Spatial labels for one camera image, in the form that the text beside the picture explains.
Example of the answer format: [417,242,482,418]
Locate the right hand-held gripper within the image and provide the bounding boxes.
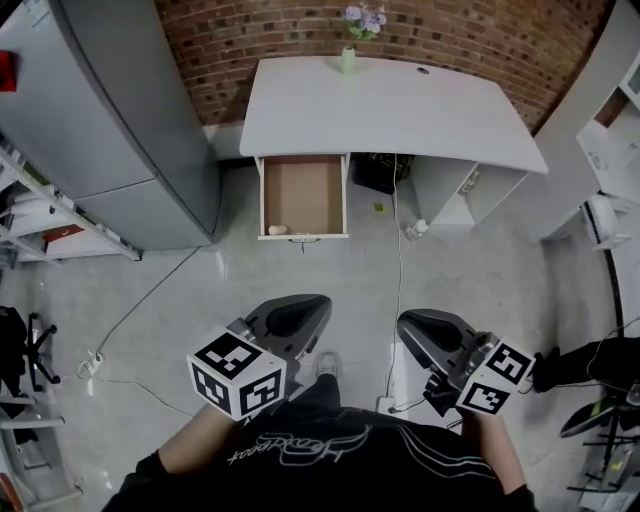
[397,308,537,419]

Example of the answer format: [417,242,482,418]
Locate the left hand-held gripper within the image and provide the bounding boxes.
[185,293,334,422]

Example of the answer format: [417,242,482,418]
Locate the white desk drawer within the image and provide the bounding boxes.
[255,153,351,245]

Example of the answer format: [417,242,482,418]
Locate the person's right forearm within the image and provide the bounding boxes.
[459,412,529,496]

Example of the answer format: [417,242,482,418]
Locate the person's left forearm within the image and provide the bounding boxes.
[157,402,244,476]

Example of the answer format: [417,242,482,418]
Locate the white desk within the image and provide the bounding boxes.
[238,55,550,227]

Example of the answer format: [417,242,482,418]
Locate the person's grey shoe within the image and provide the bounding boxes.
[314,351,343,379]

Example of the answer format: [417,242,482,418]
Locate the person's black printed shirt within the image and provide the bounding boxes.
[102,372,540,512]

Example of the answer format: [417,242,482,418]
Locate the black office chair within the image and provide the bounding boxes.
[0,304,62,392]

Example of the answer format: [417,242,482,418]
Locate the white metal shelf rack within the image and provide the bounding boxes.
[0,133,145,267]

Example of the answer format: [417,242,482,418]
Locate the white cabinet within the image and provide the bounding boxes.
[574,49,640,201]

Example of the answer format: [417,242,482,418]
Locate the grey refrigerator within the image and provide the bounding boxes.
[0,0,222,252]

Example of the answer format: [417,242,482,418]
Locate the purple flowers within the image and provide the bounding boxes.
[343,3,388,42]

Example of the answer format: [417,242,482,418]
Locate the red sign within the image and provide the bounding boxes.
[0,49,19,94]

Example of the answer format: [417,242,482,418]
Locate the grey cable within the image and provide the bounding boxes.
[93,243,202,362]

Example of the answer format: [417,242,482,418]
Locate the white cable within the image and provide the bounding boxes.
[383,153,404,401]

